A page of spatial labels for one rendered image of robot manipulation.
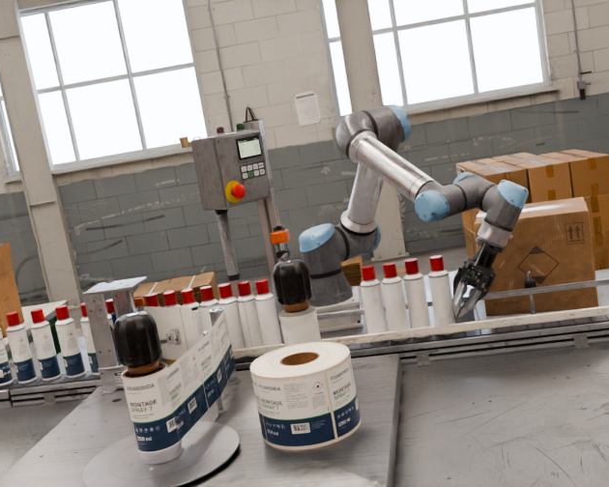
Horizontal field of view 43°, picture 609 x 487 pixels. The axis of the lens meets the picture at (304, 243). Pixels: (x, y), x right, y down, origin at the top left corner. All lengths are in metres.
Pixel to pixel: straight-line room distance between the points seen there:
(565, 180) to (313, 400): 4.08
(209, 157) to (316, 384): 0.79
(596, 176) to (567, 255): 3.25
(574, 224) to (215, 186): 0.96
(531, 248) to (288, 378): 0.97
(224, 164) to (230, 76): 5.45
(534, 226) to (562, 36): 5.58
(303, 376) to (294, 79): 6.07
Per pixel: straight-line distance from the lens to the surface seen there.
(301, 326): 1.74
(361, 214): 2.40
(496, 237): 1.95
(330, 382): 1.48
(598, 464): 1.47
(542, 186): 5.35
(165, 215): 7.65
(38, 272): 8.12
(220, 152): 2.03
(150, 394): 1.52
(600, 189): 5.47
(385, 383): 1.77
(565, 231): 2.20
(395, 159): 2.03
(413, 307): 2.01
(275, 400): 1.50
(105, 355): 2.08
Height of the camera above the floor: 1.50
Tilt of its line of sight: 10 degrees down
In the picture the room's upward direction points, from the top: 10 degrees counter-clockwise
